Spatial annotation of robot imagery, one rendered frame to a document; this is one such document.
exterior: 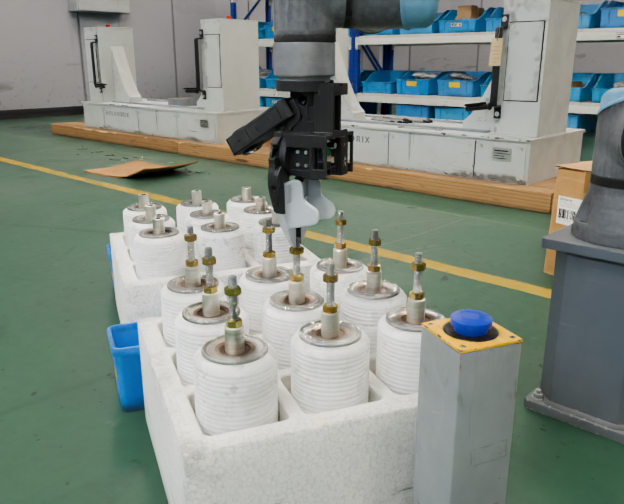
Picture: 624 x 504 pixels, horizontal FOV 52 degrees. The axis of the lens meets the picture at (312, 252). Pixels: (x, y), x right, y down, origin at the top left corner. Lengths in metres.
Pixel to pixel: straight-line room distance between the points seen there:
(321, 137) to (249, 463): 0.38
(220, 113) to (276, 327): 3.15
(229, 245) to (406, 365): 0.54
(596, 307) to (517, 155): 1.70
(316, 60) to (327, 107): 0.05
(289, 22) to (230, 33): 3.23
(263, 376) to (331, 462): 0.13
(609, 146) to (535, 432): 0.46
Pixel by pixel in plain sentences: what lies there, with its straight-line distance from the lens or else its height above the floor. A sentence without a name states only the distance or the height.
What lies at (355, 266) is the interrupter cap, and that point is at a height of 0.25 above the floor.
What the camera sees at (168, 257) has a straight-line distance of 1.21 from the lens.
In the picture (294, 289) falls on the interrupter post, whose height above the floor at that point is 0.27.
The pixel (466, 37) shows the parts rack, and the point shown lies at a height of 0.75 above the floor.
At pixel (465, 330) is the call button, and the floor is 0.32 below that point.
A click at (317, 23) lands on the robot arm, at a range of 0.77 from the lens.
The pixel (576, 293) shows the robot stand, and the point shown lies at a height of 0.22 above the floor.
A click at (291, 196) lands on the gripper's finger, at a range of 0.81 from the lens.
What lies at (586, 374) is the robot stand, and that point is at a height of 0.09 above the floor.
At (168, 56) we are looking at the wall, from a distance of 8.11.
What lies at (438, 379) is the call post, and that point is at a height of 0.27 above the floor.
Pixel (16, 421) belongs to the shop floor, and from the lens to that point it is 1.18.
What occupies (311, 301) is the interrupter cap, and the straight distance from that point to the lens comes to 0.87.
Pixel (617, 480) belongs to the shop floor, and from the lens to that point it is 1.05.
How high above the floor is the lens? 0.57
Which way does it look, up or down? 17 degrees down
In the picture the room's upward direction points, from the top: straight up
